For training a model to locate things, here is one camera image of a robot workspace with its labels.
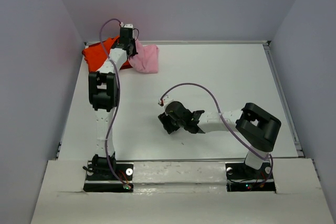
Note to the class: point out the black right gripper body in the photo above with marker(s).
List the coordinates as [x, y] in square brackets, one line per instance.
[182, 125]

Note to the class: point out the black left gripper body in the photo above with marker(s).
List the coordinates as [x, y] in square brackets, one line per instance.
[132, 43]

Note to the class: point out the pink t shirt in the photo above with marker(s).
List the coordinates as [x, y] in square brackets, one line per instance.
[147, 58]

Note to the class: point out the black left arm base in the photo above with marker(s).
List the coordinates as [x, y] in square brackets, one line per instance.
[105, 182]

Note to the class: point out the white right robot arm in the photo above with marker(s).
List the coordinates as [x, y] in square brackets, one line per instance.
[258, 127]

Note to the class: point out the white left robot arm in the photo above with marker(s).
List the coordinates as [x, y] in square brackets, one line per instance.
[104, 97]

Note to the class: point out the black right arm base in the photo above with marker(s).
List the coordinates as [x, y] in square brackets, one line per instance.
[242, 178]

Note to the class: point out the orange t shirt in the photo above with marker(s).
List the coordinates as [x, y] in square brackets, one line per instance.
[95, 56]

